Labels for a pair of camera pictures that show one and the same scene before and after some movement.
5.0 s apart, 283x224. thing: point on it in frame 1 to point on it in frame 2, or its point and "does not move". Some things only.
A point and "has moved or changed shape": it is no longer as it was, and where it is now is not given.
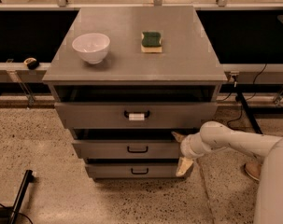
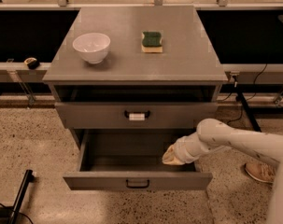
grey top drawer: (137, 115) does not move
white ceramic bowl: (92, 47) does not move
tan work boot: (253, 170) does not move
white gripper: (186, 147) to (180, 153)
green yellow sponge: (151, 42) does not move
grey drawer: (128, 149) has moved or changed shape
